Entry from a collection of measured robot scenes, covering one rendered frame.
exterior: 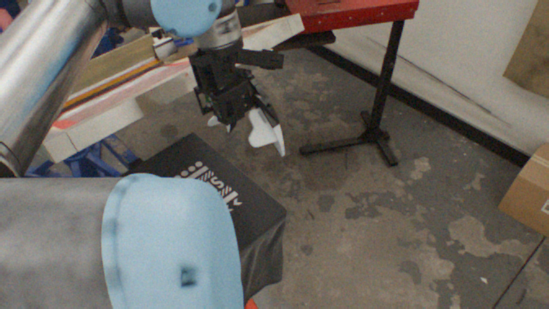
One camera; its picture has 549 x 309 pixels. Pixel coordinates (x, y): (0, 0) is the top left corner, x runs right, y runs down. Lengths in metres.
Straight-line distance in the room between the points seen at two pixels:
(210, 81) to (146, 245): 0.51
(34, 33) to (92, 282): 0.29
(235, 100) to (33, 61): 0.35
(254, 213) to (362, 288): 1.10
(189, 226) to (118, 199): 0.04
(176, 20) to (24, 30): 0.16
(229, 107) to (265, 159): 2.10
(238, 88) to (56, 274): 0.51
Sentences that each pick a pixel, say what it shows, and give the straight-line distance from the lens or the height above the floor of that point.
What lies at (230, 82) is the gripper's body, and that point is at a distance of 0.71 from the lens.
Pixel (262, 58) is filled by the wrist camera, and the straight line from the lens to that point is 0.74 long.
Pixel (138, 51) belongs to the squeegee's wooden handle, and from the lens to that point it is 1.46.
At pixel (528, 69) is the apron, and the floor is 0.66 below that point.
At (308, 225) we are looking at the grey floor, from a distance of 2.49.
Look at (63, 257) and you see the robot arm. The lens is 0.22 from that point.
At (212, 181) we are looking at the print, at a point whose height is 0.95.
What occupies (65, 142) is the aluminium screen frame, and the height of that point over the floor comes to 1.55.
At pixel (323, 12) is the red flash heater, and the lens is 1.97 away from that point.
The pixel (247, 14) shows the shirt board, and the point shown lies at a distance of 2.27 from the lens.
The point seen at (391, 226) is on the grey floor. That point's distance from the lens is 2.56.
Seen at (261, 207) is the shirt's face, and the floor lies 0.95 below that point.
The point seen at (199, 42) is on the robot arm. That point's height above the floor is 1.70.
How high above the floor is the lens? 2.06
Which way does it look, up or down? 47 degrees down
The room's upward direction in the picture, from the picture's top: straight up
